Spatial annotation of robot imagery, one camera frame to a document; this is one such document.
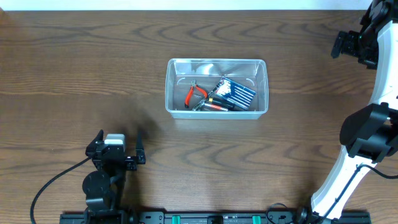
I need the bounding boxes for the orange handled cutting pliers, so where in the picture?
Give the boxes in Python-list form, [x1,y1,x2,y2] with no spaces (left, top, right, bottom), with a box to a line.
[184,80,208,108]

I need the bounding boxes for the clear plastic container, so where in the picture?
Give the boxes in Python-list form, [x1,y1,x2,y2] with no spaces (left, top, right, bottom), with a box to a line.
[165,58,269,119]

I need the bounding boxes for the right black cable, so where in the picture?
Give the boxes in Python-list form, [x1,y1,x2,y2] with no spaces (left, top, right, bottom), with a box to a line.
[320,163,398,223]

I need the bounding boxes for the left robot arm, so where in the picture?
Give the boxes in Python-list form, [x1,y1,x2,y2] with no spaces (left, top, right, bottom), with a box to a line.
[82,130,146,223]

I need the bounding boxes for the claw hammer orange black handle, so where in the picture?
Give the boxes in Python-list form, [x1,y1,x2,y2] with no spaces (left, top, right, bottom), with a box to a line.
[200,102,234,111]

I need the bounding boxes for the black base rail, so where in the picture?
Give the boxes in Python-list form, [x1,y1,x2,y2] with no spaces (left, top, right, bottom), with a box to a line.
[59,211,373,224]

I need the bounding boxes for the black cable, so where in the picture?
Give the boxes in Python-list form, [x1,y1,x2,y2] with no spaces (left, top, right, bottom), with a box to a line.
[320,163,398,223]
[29,157,91,224]

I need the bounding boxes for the left black cable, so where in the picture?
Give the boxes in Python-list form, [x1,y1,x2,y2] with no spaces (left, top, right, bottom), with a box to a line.
[29,157,91,224]

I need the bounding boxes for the silver offset ring wrench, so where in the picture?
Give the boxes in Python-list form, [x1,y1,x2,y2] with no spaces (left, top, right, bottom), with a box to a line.
[192,89,216,111]

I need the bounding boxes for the black yellow handled screwdriver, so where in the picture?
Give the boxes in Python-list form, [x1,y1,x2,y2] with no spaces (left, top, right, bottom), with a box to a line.
[208,98,235,110]

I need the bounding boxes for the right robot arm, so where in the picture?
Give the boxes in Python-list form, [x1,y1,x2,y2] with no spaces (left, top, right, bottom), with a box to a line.
[292,0,397,223]

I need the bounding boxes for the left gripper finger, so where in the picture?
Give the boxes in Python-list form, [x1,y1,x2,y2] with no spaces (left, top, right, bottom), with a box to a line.
[86,129,104,149]
[136,131,145,157]

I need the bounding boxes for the blue precision screwdriver set case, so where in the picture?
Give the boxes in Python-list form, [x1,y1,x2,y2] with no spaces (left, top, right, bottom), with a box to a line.
[215,77,256,110]

